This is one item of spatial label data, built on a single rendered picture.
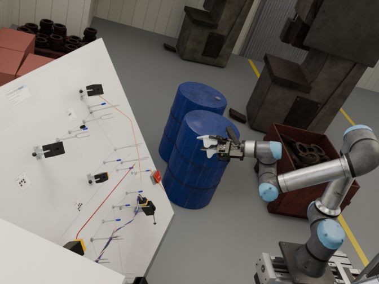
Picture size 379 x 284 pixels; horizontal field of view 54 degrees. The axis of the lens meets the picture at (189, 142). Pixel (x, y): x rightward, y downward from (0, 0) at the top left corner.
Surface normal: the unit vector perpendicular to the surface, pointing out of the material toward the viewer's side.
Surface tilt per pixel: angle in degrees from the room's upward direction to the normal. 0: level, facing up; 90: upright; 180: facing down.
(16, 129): 53
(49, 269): 0
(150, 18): 90
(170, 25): 90
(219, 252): 0
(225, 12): 90
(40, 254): 0
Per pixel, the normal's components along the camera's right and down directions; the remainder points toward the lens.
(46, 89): 0.91, -0.16
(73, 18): 0.10, 0.58
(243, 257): 0.29, -0.80
